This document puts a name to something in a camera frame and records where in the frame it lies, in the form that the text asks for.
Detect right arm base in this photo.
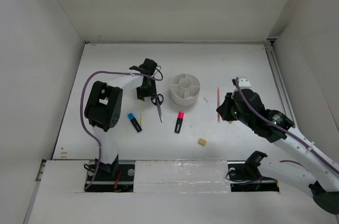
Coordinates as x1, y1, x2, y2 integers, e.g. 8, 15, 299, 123
225, 151, 280, 192

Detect thin red highlighter pen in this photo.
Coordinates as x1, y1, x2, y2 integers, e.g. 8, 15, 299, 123
217, 86, 220, 123

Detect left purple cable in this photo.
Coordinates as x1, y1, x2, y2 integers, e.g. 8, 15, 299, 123
80, 65, 164, 191

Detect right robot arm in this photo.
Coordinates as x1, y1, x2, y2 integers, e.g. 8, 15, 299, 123
216, 88, 338, 215

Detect pink capped black highlighter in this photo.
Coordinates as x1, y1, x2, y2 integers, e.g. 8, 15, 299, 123
174, 112, 184, 133

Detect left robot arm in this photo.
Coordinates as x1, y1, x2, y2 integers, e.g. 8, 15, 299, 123
80, 58, 163, 180

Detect white round divided organizer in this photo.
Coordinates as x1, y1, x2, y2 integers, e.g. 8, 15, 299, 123
169, 74, 201, 106

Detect thin yellow highlighter pen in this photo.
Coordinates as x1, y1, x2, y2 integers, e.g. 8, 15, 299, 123
140, 101, 145, 126

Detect black handled scissors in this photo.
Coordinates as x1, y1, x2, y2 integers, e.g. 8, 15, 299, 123
151, 94, 164, 123

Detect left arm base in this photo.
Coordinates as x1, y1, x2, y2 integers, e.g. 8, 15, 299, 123
84, 157, 135, 193

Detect tan eraser block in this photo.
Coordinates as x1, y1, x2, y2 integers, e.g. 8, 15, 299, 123
198, 138, 207, 146

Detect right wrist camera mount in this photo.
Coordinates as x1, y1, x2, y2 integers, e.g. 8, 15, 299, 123
236, 77, 251, 89

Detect blue capped black highlighter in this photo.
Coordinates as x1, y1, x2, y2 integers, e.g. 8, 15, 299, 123
128, 113, 142, 133

